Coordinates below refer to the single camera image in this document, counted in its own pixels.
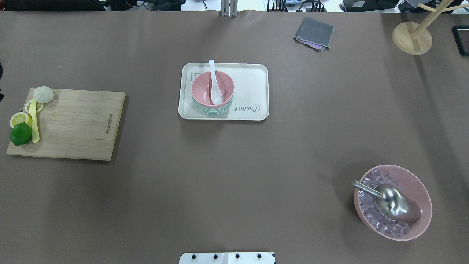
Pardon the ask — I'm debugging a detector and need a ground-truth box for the white ceramic spoon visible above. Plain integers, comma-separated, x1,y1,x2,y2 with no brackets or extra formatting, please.
209,59,223,105

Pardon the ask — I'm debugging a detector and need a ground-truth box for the small pink bowl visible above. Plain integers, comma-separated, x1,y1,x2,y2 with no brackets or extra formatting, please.
191,71,235,108

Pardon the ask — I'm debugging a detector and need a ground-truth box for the green bowl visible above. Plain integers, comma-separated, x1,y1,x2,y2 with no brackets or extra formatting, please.
192,99,233,115

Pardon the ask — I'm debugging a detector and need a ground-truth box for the pink bowl with ice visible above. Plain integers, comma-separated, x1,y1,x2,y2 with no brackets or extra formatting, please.
352,164,432,241

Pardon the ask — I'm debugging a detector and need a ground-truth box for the cream rabbit tray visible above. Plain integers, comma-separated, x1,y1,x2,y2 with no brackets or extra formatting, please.
178,62,270,121

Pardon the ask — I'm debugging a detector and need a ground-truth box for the purple cloth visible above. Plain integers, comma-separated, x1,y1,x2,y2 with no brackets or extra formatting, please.
297,40,325,52

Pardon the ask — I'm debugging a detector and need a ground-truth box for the grey folded cloth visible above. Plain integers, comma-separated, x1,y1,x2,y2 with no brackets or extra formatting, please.
294,17,335,48

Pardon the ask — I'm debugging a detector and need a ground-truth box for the bamboo cutting board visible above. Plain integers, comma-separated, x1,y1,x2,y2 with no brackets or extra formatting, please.
6,89,126,161

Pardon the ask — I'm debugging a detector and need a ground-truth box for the metal ice scoop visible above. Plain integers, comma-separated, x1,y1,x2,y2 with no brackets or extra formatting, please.
352,180,422,223

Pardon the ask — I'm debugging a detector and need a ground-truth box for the white steamed bun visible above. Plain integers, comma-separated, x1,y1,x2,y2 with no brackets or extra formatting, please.
33,86,54,104

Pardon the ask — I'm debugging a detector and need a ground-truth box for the wooden mug tree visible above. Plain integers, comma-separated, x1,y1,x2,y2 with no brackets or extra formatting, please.
392,0,469,55

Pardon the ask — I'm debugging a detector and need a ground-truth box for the green lime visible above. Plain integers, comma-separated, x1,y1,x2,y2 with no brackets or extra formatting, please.
10,122,32,146

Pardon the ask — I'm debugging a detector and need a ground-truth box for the lemon half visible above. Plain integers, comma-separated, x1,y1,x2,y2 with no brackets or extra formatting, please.
10,112,32,128

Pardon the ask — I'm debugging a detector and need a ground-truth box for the aluminium frame post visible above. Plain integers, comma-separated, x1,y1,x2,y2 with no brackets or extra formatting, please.
221,0,238,17

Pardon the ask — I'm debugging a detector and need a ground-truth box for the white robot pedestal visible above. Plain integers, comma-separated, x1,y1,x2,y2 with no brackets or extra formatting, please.
179,252,276,264

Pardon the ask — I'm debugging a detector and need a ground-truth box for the lemon slice ring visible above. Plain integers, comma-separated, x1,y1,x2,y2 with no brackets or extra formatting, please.
24,100,45,114

